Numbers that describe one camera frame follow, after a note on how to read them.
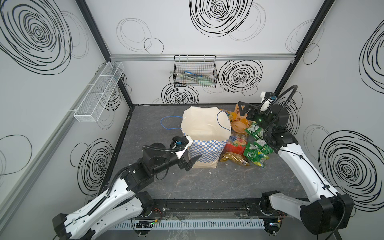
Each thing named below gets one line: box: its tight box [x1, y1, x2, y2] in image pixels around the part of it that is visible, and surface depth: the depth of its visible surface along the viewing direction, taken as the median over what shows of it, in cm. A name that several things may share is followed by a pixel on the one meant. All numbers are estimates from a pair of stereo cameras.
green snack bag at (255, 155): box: [243, 142, 270, 168], surface depth 89 cm
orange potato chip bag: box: [231, 103, 251, 133], surface depth 104 cm
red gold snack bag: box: [220, 132, 250, 166], surface depth 91 cm
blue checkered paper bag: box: [180, 106, 231, 169], surface depth 79 cm
